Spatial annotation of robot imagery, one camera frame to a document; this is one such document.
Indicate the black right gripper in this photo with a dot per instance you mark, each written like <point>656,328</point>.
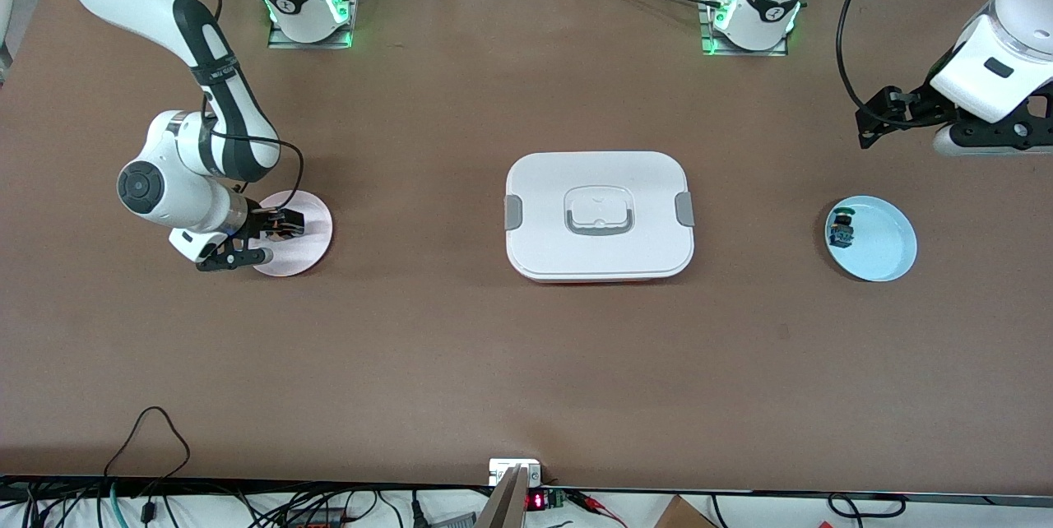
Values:
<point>262,224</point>

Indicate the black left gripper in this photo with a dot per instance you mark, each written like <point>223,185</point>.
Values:
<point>913,102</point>

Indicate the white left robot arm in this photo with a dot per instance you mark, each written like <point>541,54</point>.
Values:
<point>1012,51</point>

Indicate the white lidded box grey clasps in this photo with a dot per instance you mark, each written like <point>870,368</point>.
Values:
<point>599,248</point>

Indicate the pink round plate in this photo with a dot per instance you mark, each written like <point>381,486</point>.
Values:
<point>308,252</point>

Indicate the light blue round plate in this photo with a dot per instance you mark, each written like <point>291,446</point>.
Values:
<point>884,244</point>

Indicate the small red digit display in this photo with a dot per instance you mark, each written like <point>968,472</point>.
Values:
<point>536,501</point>

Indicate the brown cardboard piece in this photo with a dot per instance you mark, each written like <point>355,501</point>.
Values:
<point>683,514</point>

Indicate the green push button switch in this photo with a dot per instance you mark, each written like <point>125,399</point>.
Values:
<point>841,230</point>

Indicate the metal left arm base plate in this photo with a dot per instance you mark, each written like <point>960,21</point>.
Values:
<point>709,47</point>

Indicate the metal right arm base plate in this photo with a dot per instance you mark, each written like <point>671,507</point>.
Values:
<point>341,39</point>

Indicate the aluminium camera mount bar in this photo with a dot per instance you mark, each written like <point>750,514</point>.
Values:
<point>506,503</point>

